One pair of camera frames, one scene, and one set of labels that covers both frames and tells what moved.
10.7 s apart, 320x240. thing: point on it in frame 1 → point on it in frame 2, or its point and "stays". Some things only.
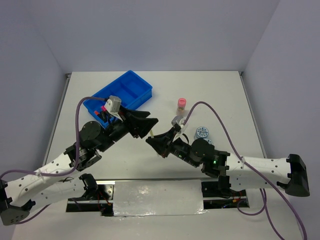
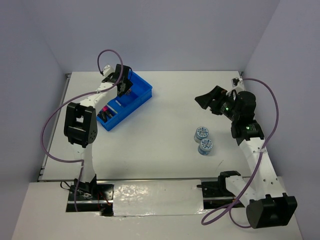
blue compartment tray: x=133 y=91 stays
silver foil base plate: x=159 y=197 stays
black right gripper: x=162 y=143 → x=218 y=93
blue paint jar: x=201 y=132 stays
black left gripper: x=140 y=125 → x=129 y=84
